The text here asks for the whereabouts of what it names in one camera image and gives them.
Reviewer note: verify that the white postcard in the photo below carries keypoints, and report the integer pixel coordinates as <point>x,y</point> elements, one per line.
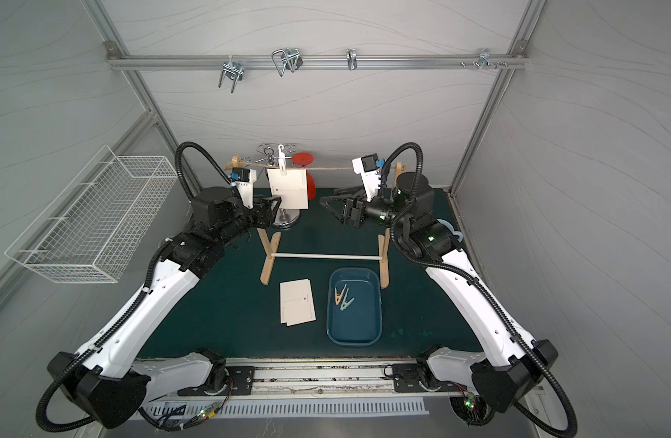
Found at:
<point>302,308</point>
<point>285,299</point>
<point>290,186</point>

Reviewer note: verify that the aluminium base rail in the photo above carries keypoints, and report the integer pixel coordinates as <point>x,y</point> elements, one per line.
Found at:
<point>273,377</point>

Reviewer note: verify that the metal clamp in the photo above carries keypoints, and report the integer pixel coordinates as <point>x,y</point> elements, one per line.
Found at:
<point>233,73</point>
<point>288,59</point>

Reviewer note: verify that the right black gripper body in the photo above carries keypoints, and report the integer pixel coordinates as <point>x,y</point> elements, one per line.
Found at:
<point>356,209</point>

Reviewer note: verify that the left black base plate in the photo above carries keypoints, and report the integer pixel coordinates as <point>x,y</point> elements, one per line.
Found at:
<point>239,380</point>

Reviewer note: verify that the small metal bracket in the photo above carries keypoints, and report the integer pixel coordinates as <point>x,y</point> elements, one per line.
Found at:
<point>351,59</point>

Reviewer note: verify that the white wire basket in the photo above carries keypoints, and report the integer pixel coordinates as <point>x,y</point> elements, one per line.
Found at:
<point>90,231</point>

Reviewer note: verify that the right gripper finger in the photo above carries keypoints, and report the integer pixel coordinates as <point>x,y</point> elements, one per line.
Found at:
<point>357,192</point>
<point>337,206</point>

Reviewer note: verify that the right metal bracket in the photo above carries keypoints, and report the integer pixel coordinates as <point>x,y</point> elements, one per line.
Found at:
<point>484,61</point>

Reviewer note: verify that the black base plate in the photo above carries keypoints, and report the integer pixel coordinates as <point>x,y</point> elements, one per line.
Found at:
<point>413,377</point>
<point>239,380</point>

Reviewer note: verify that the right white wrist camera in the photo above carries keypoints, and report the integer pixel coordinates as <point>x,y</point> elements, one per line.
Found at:
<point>369,167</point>

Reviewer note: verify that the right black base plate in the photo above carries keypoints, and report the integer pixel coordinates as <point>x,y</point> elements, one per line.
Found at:
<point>413,377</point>

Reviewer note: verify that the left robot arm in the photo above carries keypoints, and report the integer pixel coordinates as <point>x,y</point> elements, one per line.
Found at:
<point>101,382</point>

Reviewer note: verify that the metal stand with hooks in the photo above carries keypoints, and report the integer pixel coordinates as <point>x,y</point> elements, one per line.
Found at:
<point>286,218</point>

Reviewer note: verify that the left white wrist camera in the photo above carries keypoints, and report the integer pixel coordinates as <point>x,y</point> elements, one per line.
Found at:
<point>244,186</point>

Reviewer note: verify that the left metal clamp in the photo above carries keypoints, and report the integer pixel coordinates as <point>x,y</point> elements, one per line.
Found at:
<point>233,73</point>

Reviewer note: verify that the red round disc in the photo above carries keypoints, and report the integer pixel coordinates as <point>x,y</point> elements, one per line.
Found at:
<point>303,160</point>

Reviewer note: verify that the green table mat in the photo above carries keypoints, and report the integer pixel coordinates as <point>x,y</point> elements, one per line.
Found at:
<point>233,314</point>

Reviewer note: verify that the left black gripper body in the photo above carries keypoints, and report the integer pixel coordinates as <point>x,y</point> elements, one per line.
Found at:
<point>264,211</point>

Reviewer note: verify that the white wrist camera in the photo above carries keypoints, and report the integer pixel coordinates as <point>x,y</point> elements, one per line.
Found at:
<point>244,186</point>
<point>369,167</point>

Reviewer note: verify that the light blue mug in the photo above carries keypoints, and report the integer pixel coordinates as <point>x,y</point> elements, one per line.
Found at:
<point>456,229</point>

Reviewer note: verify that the green clothespin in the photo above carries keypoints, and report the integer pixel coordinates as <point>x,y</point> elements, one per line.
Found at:
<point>347,302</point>

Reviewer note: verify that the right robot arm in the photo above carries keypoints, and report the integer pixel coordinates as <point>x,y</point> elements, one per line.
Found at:
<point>395,195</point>

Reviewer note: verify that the blue plastic tray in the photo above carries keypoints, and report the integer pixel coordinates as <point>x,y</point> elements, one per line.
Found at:
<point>360,325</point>

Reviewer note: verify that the yellow wooden clothespin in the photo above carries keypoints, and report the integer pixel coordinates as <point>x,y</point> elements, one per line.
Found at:
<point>341,295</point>

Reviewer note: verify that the white clothespin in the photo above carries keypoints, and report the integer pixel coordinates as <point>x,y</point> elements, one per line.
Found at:
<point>282,160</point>

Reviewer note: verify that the middle metal clamp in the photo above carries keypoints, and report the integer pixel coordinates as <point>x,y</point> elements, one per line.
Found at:
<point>288,59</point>

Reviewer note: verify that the aluminium cross bar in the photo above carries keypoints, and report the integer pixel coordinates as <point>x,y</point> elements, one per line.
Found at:
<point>311,62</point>

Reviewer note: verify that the wooden drying rack frame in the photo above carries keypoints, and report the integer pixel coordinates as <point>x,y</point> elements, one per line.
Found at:
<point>271,244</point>

